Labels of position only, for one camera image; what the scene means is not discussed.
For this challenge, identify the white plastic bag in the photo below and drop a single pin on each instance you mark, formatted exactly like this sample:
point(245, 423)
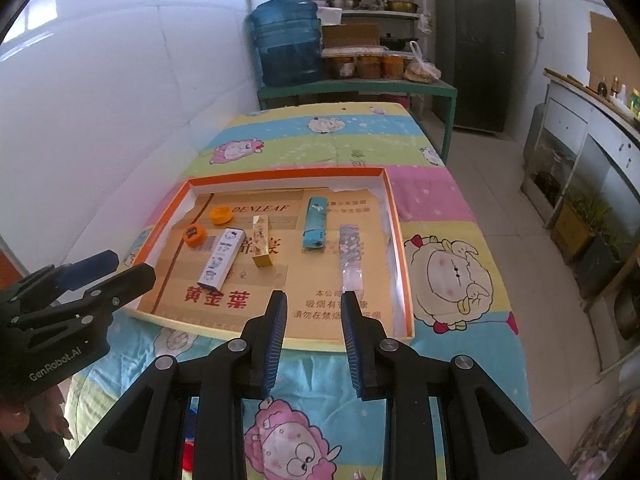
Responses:
point(419, 70)

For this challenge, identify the teal floral lighter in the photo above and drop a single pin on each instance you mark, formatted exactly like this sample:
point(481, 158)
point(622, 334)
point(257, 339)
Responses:
point(314, 231)

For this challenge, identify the orange round tape measure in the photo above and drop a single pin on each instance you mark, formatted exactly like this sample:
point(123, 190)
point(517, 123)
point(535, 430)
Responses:
point(194, 235)

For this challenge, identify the brown cardboard box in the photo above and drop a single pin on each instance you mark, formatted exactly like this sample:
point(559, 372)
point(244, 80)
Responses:
point(350, 35)

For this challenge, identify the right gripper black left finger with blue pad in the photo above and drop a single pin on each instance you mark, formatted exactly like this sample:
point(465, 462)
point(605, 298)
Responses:
point(143, 435)

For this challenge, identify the green metal bench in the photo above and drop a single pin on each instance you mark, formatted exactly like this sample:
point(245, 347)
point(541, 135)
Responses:
point(439, 88)

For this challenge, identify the gold YSL rectangular box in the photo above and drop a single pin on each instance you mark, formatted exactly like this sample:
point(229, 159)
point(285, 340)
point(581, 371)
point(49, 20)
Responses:
point(259, 245)

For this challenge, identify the white Hello Kitty box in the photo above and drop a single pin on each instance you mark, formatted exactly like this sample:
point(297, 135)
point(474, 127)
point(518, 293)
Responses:
point(220, 261)

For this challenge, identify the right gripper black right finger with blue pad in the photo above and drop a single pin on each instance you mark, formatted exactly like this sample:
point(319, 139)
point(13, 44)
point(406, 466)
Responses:
point(437, 410)

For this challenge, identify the dark grey refrigerator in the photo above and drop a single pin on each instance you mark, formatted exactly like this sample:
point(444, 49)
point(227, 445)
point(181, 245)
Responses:
point(475, 51)

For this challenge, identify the orange plastic bottle cap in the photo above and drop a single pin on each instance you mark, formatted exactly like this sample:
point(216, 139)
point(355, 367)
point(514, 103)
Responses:
point(220, 215)

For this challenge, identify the orange-rimmed cardboard tray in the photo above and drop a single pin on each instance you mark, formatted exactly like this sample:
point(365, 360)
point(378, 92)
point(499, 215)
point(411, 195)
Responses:
point(311, 279)

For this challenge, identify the clear patterned plastic case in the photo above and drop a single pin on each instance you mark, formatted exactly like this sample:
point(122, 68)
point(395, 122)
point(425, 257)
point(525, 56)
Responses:
point(350, 258)

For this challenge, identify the white cabinet counter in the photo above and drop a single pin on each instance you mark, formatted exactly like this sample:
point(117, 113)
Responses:
point(580, 140)

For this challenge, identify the blue water jug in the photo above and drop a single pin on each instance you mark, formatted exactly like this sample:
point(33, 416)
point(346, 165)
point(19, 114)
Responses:
point(287, 36)

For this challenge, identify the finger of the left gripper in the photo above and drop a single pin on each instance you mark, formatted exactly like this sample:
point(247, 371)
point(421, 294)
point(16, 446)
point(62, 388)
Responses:
point(41, 288)
point(102, 297)

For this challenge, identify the person's left hand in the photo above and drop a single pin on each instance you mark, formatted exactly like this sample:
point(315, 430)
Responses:
point(14, 419)

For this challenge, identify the colourful cartoon bed sheet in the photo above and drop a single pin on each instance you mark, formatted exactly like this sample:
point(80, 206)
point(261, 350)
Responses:
point(312, 425)

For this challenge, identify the potted green plant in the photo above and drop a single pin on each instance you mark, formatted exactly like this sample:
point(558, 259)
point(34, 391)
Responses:
point(583, 215)

